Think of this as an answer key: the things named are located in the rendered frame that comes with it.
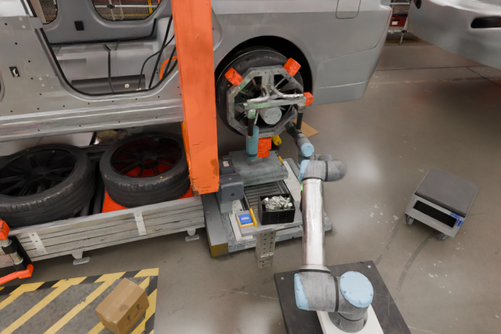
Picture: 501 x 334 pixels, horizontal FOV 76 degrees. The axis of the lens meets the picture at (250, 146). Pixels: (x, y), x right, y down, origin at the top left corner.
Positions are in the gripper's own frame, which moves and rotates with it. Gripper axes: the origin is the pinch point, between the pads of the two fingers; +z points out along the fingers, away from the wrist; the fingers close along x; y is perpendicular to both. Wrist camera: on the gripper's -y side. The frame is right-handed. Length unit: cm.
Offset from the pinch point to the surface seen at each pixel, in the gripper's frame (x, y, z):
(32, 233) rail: -143, -106, -42
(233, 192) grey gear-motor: -58, -15, -35
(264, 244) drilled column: -57, -2, -76
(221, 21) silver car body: 20, -90, 2
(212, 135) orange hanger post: -25, -69, -50
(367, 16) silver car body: 91, -17, 2
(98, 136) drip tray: -159, -70, 116
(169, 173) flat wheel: -75, -57, -23
